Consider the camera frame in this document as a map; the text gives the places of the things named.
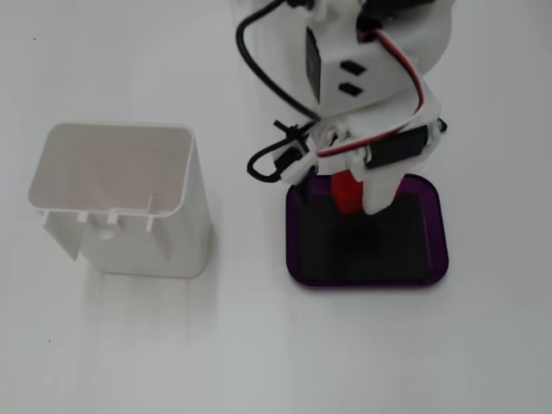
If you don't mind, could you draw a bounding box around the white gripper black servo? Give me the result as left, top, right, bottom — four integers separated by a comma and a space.
312, 103, 449, 216

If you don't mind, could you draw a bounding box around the red textured block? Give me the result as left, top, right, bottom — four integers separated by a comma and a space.
330, 170, 366, 216

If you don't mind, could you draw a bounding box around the black tray pad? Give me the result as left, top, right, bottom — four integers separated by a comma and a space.
299, 191, 432, 281

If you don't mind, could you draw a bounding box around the purple metal tray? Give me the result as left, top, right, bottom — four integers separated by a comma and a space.
285, 172, 449, 291

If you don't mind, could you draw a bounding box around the black zip tie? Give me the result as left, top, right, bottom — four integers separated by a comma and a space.
274, 119, 314, 141

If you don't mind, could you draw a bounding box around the white plastic container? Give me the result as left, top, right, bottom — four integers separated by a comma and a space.
28, 122, 212, 279

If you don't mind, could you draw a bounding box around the red white black servo wire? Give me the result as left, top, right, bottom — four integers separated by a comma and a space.
317, 29, 432, 157

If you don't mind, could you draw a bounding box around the black cable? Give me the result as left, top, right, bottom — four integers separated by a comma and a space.
235, 0, 323, 185

